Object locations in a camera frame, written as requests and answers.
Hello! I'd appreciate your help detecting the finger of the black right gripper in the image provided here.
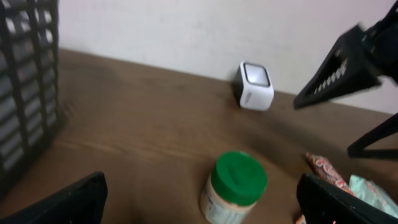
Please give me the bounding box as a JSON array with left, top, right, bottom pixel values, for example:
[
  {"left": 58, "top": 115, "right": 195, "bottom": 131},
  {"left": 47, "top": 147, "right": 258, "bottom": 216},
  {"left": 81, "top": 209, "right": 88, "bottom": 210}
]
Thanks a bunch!
[
  {"left": 347, "top": 114, "right": 397, "bottom": 160},
  {"left": 294, "top": 25, "right": 381, "bottom": 110}
]

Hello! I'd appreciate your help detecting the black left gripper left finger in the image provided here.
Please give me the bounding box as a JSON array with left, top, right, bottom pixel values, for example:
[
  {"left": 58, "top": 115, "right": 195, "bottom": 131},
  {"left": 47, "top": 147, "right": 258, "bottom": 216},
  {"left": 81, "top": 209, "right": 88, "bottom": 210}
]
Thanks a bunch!
[{"left": 1, "top": 171, "right": 108, "bottom": 224}]

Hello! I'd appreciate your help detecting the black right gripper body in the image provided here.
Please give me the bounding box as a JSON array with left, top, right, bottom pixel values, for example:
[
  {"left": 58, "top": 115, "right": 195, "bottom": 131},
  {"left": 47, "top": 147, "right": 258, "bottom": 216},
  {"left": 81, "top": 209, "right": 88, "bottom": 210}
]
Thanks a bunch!
[{"left": 362, "top": 1, "right": 397, "bottom": 83}]

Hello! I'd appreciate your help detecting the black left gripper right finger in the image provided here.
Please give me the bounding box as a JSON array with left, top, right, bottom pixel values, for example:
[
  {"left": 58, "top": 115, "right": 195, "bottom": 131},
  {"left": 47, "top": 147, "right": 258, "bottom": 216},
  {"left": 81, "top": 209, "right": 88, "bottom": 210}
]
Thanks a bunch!
[{"left": 297, "top": 173, "right": 397, "bottom": 224}]

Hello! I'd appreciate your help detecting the red chocolate bar wrapper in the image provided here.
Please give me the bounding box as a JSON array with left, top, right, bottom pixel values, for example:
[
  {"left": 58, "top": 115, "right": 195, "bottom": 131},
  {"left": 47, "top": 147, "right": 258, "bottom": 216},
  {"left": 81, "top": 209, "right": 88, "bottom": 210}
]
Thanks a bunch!
[{"left": 306, "top": 152, "right": 355, "bottom": 196}]

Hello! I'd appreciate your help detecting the light green tissue pack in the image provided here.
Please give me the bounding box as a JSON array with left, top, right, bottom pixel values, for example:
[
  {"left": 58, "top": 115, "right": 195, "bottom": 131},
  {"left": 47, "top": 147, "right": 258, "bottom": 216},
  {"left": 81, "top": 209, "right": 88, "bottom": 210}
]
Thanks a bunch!
[{"left": 349, "top": 175, "right": 398, "bottom": 218}]

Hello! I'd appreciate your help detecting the green lid jar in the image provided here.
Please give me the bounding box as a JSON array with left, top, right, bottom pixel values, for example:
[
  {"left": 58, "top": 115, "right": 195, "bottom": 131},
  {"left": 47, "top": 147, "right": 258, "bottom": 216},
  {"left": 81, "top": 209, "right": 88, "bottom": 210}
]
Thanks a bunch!
[{"left": 200, "top": 151, "right": 268, "bottom": 224}]

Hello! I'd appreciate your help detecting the small orange box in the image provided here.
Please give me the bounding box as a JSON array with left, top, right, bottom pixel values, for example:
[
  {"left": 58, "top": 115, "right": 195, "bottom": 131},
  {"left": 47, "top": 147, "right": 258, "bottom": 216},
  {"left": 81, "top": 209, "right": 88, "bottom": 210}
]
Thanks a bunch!
[{"left": 295, "top": 215, "right": 307, "bottom": 224}]

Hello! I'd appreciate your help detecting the grey plastic basket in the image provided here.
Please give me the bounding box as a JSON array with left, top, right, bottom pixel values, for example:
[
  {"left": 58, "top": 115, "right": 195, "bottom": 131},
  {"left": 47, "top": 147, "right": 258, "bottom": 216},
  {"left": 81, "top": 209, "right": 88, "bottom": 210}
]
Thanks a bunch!
[{"left": 1, "top": 0, "right": 62, "bottom": 195}]

